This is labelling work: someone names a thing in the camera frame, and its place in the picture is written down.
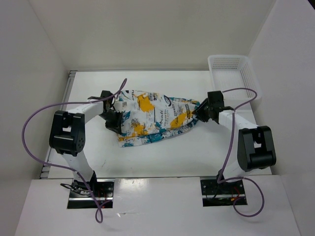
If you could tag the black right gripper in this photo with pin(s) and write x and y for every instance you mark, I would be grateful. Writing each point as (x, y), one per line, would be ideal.
(199, 111)

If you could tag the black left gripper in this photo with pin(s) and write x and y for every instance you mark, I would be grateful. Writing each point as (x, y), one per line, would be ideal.
(115, 126)

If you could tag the patterned white teal yellow shorts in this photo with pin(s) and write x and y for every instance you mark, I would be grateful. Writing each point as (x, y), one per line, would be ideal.
(152, 117)

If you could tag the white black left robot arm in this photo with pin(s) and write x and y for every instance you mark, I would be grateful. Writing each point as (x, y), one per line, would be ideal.
(84, 175)

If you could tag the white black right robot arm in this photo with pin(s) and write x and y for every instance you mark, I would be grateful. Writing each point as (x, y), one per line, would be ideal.
(251, 146)

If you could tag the white plastic mesh basket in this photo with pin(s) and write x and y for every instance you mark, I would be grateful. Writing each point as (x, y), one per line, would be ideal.
(234, 71)

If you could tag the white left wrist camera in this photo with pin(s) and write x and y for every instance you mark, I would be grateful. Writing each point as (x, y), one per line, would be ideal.
(121, 106)

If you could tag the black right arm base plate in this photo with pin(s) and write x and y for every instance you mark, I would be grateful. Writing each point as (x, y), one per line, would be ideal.
(218, 195)

